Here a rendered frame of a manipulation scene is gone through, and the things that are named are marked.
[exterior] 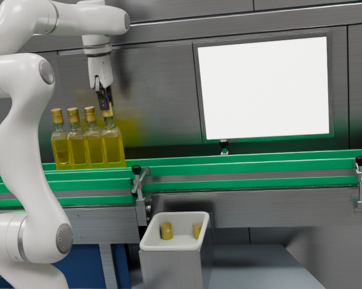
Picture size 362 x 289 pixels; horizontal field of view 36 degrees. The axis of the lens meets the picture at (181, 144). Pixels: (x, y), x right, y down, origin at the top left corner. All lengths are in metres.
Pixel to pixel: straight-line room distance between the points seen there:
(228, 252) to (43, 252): 0.85
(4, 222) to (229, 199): 0.70
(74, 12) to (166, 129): 0.54
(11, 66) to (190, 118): 0.74
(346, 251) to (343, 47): 0.71
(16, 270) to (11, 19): 0.60
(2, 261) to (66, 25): 0.62
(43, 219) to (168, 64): 0.74
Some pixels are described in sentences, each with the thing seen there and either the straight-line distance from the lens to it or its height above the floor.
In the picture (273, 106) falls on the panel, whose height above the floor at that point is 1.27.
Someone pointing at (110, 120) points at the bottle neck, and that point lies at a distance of 1.76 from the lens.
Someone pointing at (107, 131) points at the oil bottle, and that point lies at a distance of 1.76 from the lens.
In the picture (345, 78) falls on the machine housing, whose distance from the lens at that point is 1.82.
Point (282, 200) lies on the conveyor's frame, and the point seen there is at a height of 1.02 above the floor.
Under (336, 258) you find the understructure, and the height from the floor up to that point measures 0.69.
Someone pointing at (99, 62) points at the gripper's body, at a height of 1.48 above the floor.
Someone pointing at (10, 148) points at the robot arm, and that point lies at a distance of 1.32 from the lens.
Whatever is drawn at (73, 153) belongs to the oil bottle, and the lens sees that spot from 1.82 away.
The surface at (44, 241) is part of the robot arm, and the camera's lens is 1.31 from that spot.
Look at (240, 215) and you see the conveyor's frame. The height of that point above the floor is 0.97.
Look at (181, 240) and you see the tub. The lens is 1.69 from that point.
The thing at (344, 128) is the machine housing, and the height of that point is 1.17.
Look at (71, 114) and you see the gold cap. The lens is 1.79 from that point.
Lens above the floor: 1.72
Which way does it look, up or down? 18 degrees down
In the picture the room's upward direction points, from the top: 7 degrees counter-clockwise
